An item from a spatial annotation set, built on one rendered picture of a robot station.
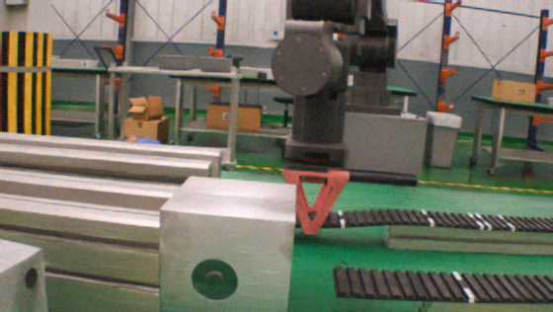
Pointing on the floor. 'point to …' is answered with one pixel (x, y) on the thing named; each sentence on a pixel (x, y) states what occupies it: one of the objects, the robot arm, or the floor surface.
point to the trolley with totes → (215, 67)
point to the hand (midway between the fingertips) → (310, 218)
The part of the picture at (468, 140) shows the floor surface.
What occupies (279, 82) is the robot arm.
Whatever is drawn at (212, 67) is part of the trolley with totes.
